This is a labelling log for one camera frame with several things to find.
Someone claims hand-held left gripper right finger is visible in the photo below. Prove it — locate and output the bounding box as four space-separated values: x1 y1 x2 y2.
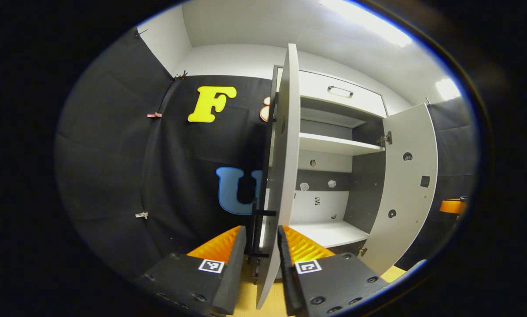
277 225 391 317

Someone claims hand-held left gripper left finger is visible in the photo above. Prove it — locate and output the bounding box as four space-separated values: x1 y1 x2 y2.
136 225 247 317

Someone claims white shoe cabinet door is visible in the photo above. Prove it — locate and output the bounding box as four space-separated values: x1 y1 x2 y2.
361 103 439 277
251 43 301 310

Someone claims white double-door shoe cabinet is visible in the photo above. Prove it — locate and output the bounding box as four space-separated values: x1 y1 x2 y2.
268 65 388 260

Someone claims white cabinet shelf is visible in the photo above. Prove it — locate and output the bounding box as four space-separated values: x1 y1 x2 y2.
299 132 385 156

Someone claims small ceiling light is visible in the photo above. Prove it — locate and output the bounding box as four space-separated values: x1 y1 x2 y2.
435 78 461 101

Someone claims black backdrop cloth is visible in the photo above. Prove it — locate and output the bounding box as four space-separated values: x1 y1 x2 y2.
54 26 477 282

